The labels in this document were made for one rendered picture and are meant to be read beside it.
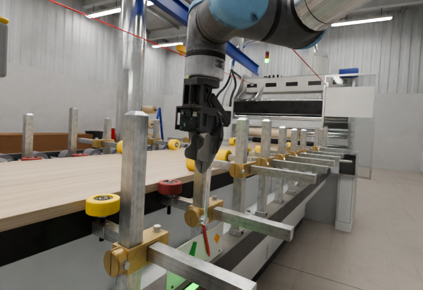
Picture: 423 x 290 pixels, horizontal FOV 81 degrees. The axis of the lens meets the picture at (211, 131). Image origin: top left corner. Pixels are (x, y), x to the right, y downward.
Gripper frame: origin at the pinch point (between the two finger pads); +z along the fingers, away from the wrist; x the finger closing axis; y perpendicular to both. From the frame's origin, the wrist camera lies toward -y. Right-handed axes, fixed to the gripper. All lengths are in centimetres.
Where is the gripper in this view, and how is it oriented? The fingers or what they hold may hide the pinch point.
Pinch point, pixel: (204, 167)
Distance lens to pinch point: 59.1
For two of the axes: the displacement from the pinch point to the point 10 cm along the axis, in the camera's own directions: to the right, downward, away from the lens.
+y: -5.4, -0.2, -8.4
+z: -0.6, 10.0, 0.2
